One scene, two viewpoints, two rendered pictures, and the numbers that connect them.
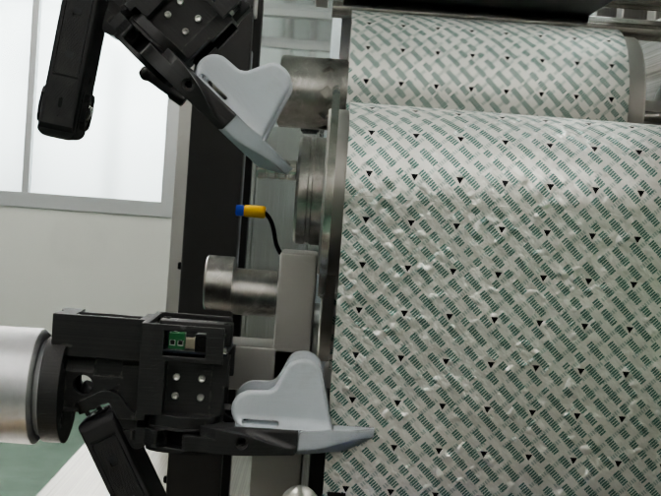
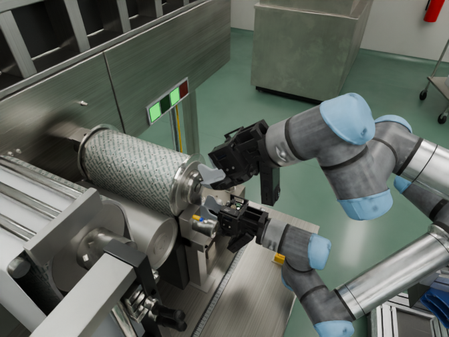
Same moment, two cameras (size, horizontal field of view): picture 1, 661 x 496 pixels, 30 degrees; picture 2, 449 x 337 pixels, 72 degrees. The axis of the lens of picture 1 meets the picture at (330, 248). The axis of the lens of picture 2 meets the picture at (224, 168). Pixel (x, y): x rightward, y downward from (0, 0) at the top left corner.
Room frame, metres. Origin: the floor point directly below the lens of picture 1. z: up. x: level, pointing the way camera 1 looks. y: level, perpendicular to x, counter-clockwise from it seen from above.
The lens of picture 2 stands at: (1.26, 0.30, 1.74)
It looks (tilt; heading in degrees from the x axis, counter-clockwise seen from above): 42 degrees down; 207
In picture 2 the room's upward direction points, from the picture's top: straight up
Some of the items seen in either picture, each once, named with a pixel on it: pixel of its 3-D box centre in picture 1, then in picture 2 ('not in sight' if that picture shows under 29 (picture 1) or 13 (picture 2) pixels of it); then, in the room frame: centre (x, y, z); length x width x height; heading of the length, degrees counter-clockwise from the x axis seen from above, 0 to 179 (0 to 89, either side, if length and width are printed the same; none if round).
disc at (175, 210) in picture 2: (329, 192); (189, 184); (0.86, 0.00, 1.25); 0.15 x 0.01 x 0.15; 1
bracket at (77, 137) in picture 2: not in sight; (84, 136); (0.86, -0.30, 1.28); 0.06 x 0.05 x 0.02; 91
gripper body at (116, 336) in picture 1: (143, 382); (243, 220); (0.80, 0.12, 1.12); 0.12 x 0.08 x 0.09; 91
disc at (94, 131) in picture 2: not in sight; (101, 152); (0.86, -0.25, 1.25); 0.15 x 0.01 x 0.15; 1
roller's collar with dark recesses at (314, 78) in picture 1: (313, 93); (107, 254); (1.11, 0.03, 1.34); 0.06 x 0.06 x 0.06; 1
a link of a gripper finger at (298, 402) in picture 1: (304, 404); (210, 203); (0.78, 0.01, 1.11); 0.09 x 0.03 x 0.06; 89
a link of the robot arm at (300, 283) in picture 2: not in sight; (301, 274); (0.81, 0.29, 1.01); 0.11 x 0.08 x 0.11; 48
